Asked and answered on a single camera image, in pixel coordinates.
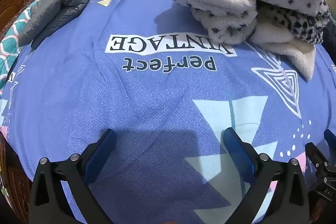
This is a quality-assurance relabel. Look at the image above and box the carved brown wooden headboard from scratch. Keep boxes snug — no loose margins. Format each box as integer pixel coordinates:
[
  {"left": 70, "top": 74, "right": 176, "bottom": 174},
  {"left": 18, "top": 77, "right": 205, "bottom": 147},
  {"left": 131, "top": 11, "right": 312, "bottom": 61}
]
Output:
[{"left": 0, "top": 0, "right": 66, "bottom": 224}]

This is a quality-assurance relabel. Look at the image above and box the blue printed bedsheet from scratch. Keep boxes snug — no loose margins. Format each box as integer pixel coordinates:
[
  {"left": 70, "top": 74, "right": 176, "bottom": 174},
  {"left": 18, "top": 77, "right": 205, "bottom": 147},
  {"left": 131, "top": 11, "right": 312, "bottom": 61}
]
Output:
[{"left": 0, "top": 0, "right": 336, "bottom": 224}]

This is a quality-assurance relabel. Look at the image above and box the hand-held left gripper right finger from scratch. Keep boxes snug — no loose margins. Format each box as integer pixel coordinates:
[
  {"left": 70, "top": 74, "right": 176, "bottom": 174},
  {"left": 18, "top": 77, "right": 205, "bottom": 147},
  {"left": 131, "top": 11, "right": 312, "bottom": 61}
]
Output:
[{"left": 223, "top": 127, "right": 310, "bottom": 224}]

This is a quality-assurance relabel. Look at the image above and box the teal patterned quilt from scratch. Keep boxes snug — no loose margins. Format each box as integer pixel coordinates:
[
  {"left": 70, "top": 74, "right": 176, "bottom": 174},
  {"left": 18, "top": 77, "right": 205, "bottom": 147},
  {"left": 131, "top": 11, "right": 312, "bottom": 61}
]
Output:
[{"left": 0, "top": 0, "right": 40, "bottom": 94}]

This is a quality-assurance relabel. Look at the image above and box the grey puffer jacket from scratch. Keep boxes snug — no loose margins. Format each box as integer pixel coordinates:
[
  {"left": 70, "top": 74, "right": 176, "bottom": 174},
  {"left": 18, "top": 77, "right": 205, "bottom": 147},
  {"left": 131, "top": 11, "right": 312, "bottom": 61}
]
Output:
[{"left": 18, "top": 0, "right": 102, "bottom": 49}]

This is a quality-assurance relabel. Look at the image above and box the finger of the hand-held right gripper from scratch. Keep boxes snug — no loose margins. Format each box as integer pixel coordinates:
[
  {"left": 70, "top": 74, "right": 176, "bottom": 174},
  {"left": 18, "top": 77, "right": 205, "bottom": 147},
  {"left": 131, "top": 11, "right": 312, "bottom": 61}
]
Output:
[
  {"left": 305, "top": 142, "right": 331, "bottom": 176},
  {"left": 324, "top": 129, "right": 336, "bottom": 152}
]

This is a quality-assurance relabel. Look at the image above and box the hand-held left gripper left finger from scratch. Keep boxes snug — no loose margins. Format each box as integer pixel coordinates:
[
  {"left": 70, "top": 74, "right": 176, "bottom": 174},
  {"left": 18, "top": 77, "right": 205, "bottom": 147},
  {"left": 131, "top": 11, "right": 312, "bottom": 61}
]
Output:
[{"left": 29, "top": 129, "right": 117, "bottom": 224}]

